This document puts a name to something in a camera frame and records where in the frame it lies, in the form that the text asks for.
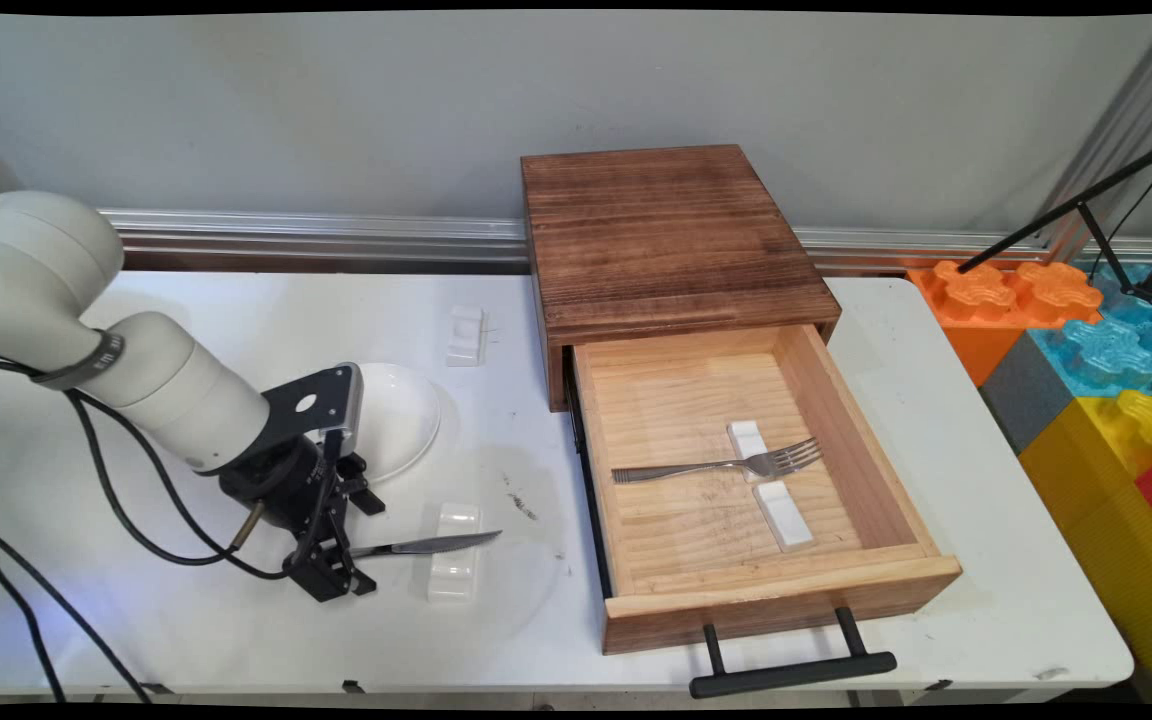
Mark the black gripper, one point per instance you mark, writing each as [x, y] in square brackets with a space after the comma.
[281, 490]

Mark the silver table knife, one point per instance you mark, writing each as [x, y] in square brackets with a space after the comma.
[436, 544]

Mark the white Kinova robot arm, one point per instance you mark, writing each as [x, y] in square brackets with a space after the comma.
[106, 330]

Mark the large white cutlery rest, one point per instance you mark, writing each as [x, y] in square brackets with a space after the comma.
[456, 575]

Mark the white round plate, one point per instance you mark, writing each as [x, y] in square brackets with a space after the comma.
[401, 420]

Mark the black table edge clip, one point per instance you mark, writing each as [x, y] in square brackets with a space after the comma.
[939, 685]
[353, 686]

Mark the small white cutlery rest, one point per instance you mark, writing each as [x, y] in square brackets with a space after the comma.
[464, 335]

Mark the light wooden drawer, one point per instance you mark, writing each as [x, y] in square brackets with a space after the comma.
[696, 530]

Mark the silver fork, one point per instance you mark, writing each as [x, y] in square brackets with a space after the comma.
[706, 466]

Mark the dark brown wooden cabinet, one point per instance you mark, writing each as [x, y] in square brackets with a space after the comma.
[666, 235]

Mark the long white cutlery rest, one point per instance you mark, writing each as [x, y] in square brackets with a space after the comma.
[788, 512]

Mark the orange foam block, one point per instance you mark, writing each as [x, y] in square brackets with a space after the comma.
[986, 300]

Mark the grey foam block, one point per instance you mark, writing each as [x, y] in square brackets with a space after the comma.
[1026, 395]

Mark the yellow foam block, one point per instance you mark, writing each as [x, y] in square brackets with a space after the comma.
[1106, 500]

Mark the blue foam block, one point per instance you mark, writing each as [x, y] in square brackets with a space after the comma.
[1106, 350]

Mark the black tripod stand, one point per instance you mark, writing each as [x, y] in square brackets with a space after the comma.
[1086, 205]

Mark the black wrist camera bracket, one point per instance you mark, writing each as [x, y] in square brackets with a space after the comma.
[316, 405]

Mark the aluminium wall rail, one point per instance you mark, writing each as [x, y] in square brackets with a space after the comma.
[336, 235]

